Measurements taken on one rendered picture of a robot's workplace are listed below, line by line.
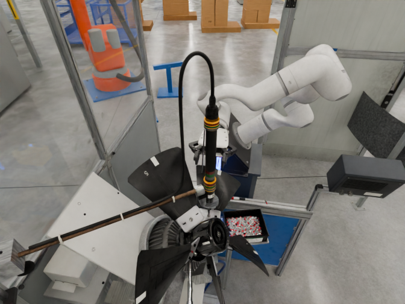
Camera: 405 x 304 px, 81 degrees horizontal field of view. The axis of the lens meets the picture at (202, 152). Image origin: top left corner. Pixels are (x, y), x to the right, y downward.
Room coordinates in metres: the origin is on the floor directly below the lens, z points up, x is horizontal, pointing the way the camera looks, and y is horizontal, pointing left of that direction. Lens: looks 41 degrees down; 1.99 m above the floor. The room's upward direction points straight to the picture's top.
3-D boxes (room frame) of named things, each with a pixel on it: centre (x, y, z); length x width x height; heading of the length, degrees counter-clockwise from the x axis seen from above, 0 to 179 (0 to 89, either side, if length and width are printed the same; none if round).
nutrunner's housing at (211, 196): (0.55, -0.03, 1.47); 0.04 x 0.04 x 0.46
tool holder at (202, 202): (0.55, -0.02, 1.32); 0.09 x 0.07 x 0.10; 115
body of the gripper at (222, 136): (0.66, -0.04, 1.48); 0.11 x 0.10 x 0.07; 170
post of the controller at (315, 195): (0.82, -0.61, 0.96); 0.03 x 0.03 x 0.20; 80
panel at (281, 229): (0.89, -0.18, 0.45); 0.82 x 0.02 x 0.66; 80
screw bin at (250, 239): (0.72, -0.23, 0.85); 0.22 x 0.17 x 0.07; 96
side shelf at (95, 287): (0.53, 0.54, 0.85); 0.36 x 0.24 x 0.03; 170
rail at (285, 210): (0.89, -0.18, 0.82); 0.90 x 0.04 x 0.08; 80
